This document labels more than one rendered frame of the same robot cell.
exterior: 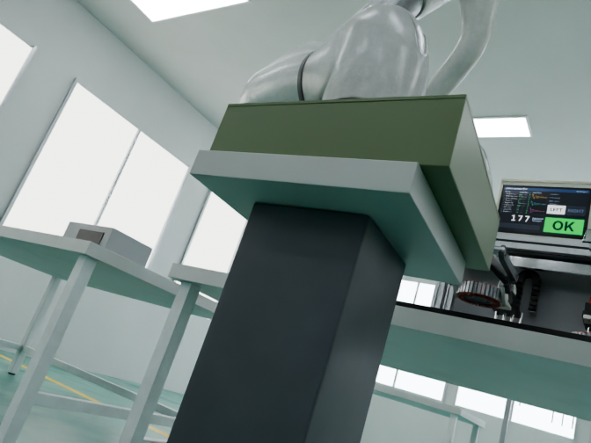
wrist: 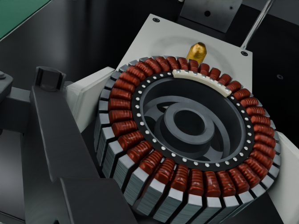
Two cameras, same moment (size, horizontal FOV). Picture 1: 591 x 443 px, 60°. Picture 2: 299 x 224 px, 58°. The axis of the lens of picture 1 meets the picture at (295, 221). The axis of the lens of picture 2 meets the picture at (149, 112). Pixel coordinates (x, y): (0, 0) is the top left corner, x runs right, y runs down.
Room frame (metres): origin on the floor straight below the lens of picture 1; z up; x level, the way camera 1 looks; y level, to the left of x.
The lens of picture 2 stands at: (1.16, -0.41, 0.97)
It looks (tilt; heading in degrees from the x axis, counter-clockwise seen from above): 47 degrees down; 324
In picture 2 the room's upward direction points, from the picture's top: 21 degrees clockwise
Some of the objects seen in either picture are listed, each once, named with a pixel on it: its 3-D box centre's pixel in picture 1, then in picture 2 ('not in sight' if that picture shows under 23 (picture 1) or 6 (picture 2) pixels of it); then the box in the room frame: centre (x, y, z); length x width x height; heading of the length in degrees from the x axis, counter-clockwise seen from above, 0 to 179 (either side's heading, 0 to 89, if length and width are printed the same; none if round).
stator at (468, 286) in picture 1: (479, 294); (185, 129); (1.23, -0.50, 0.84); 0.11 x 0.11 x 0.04
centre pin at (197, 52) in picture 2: not in sight; (196, 54); (1.36, -0.59, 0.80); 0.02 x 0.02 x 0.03
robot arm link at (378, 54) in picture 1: (375, 73); not in sight; (0.74, -0.05, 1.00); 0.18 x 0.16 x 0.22; 41
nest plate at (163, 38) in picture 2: not in sight; (191, 66); (1.36, -0.59, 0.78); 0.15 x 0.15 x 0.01; 53
